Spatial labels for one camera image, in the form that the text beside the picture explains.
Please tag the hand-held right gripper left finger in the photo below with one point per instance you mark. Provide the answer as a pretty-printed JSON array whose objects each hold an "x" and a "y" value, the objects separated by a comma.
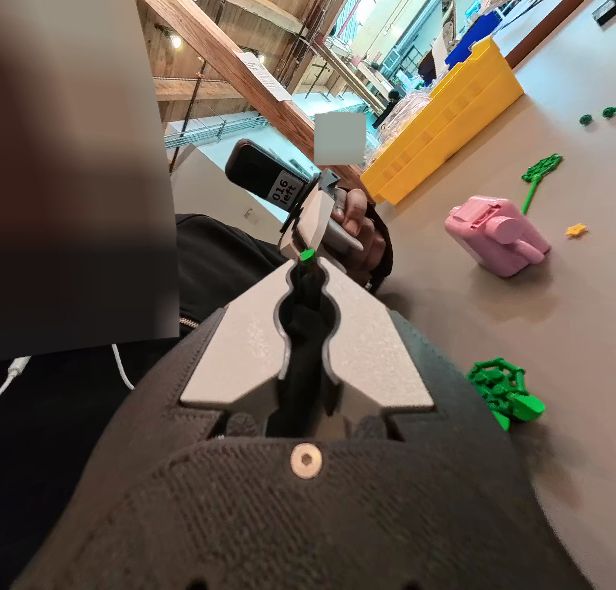
[{"x": 236, "y": 359}]

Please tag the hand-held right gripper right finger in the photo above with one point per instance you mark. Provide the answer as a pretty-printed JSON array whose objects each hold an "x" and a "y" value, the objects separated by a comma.
[{"x": 375, "y": 359}]

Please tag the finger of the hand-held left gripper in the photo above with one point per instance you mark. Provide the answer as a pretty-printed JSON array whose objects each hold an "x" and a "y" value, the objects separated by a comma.
[
  {"x": 315, "y": 219},
  {"x": 290, "y": 243}
]

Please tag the green leaf brick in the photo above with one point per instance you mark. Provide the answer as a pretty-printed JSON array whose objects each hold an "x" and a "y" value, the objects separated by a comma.
[
  {"x": 529, "y": 407},
  {"x": 306, "y": 255},
  {"x": 501, "y": 421}
]

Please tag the green web plant assembly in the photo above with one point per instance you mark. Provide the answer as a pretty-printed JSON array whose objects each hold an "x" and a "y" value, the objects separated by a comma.
[{"x": 495, "y": 383}]

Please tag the person's left forearm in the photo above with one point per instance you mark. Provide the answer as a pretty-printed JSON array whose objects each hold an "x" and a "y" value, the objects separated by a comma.
[{"x": 382, "y": 219}]

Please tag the person's left hand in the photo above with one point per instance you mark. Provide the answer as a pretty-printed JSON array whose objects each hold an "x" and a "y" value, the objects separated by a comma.
[{"x": 370, "y": 243}]

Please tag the person's black jacket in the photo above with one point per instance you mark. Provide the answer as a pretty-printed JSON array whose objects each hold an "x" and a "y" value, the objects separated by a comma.
[{"x": 216, "y": 262}]

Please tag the paper sign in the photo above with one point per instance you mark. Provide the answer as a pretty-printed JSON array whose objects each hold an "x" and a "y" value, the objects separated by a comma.
[{"x": 264, "y": 75}]

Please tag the clear plastic bags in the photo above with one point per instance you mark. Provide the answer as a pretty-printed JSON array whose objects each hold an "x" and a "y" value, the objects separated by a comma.
[{"x": 399, "y": 118}]

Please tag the yellow plastic bin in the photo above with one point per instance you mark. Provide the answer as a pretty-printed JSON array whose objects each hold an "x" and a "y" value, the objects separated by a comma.
[{"x": 442, "y": 118}]

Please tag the pink brick watering can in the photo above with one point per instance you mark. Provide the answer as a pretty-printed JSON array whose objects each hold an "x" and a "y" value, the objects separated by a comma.
[{"x": 495, "y": 236}]

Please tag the green flat stem piece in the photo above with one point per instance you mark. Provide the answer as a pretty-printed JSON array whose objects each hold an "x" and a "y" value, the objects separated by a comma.
[{"x": 544, "y": 166}]

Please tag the blue plastic bin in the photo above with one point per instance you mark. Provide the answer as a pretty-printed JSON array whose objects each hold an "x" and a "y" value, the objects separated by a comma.
[{"x": 471, "y": 41}]

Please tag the yellow star brick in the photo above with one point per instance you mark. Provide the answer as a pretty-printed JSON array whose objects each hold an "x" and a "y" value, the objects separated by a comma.
[{"x": 576, "y": 229}]

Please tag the small black flat device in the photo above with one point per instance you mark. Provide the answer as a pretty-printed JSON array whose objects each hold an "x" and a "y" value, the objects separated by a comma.
[{"x": 606, "y": 10}]

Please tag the wooden post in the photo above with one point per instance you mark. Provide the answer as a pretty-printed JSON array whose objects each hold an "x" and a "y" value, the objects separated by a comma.
[{"x": 216, "y": 46}]

